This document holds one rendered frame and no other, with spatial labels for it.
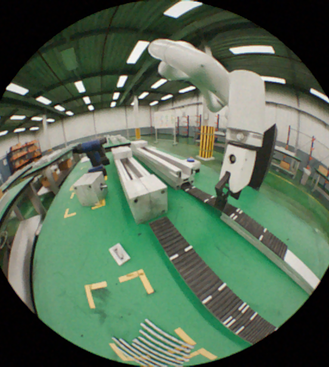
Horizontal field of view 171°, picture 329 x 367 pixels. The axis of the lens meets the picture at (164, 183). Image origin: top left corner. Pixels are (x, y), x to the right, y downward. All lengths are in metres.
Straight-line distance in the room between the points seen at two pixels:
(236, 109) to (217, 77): 0.13
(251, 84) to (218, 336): 0.45
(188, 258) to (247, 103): 0.31
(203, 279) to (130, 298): 0.14
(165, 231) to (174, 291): 0.13
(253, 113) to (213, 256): 0.30
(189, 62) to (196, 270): 0.43
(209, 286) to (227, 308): 0.06
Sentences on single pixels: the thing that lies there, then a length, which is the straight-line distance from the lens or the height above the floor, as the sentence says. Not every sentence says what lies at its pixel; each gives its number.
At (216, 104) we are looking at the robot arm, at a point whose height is 1.18.
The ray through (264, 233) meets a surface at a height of 0.81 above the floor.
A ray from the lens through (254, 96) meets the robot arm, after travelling 0.25.
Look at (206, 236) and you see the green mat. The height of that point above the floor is 0.78.
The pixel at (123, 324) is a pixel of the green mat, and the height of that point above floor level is 0.78.
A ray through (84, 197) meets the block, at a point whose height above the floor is 0.82.
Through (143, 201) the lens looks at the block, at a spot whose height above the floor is 0.85.
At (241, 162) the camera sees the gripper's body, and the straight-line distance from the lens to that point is 0.23.
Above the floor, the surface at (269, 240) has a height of 0.81.
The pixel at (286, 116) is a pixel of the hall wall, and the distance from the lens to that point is 7.92.
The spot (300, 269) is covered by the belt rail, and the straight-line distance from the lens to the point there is 0.39.
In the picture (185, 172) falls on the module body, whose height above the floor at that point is 0.83.
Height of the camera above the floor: 1.02
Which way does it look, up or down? 30 degrees down
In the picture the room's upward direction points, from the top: 2 degrees counter-clockwise
